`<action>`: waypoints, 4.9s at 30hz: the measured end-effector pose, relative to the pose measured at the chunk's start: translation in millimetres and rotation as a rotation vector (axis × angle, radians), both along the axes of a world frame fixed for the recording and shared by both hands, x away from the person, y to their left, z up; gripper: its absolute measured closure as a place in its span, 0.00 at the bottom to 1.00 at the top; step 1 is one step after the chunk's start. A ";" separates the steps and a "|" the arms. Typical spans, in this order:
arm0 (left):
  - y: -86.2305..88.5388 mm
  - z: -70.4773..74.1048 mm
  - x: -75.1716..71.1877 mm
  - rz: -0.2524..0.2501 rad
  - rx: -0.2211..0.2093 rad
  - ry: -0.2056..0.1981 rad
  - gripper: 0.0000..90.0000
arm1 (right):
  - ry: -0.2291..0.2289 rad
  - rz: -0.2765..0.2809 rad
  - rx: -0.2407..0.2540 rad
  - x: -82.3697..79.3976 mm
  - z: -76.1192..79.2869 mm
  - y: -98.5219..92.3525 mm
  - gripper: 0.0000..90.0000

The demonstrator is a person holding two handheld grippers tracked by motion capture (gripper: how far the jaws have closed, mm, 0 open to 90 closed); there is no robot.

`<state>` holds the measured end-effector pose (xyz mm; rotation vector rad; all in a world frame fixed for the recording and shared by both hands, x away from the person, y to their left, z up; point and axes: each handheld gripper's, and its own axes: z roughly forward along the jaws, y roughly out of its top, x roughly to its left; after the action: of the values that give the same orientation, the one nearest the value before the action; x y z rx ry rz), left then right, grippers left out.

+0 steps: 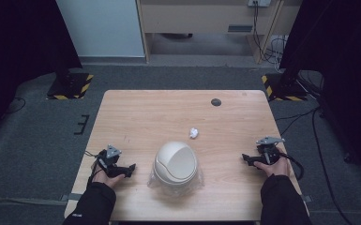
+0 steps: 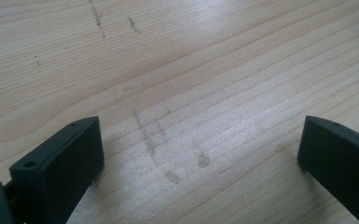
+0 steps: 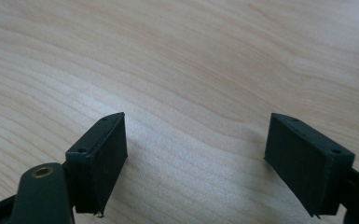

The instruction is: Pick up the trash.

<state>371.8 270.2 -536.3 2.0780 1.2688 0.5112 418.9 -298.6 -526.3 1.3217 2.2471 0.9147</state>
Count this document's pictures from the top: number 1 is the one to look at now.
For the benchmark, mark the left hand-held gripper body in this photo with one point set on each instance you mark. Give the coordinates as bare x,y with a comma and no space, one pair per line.
108,162

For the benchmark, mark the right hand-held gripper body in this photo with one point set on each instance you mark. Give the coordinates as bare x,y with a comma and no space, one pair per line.
269,150

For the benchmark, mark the person's left hand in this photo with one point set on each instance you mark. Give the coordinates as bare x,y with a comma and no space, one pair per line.
106,178

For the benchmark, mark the person's right hand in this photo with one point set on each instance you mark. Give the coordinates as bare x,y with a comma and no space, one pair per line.
276,168

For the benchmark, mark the white swing-lid trash can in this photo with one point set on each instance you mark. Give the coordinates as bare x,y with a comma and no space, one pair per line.
175,164

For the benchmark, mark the clear plastic bag liner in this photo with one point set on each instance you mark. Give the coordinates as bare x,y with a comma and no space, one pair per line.
197,184

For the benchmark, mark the crumpled white paper ball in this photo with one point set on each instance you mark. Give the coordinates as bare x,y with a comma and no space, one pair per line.
193,133

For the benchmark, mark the striped black stand base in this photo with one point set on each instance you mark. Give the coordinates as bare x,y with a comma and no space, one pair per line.
282,89
70,86

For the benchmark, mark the dark round table grommet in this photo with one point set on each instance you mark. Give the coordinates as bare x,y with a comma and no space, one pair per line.
216,102

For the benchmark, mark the black curtain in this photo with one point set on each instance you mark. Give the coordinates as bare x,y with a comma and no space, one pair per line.
340,62
18,47

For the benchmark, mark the white panel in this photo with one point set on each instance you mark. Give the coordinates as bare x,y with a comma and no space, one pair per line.
100,28

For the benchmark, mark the grey power strip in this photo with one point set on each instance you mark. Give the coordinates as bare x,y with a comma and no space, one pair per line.
259,2

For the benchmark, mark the light wooden desk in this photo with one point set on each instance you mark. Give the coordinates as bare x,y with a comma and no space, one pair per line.
200,17

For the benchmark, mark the grey table bracket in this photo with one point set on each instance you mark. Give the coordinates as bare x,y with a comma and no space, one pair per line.
72,197
307,198

